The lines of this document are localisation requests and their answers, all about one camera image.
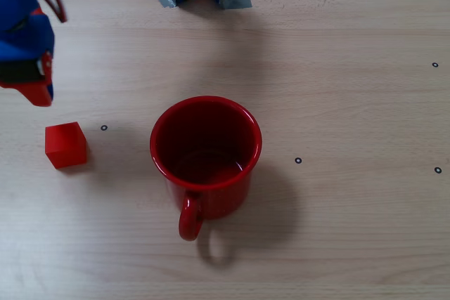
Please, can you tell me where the red cube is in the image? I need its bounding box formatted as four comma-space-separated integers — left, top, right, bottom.
44, 121, 88, 169

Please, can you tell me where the red enamel mug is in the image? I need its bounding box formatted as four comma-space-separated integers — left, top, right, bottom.
150, 95, 264, 242

